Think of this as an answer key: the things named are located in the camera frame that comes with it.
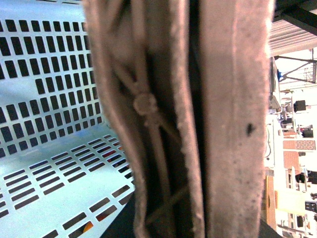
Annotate light blue plastic basket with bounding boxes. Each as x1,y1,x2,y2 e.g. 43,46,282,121
0,0,134,238

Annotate brown basket handle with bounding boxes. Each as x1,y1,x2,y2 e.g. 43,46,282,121
83,0,276,238

